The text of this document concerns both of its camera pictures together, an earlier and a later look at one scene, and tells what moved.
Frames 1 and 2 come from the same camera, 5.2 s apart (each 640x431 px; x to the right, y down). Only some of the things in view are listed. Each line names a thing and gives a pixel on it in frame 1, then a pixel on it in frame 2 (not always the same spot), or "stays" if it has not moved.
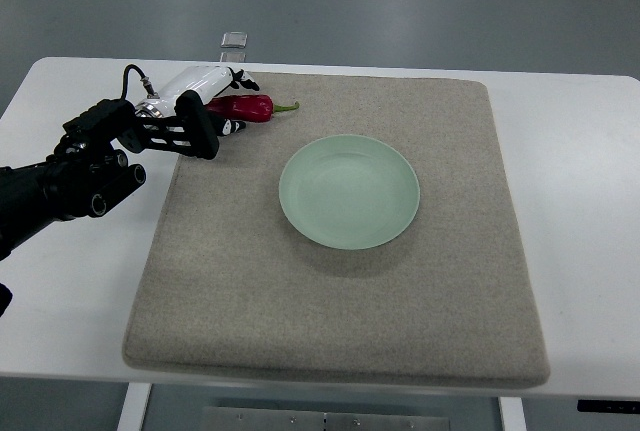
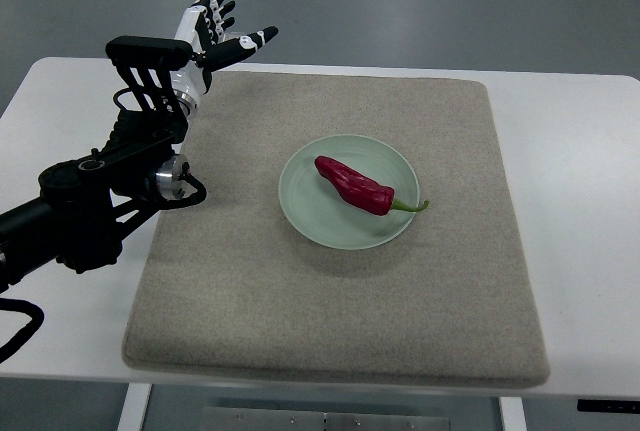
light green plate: (350, 192) stays
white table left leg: (134, 406) stays
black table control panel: (608, 406) stays
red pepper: (244, 108) → (361, 191)
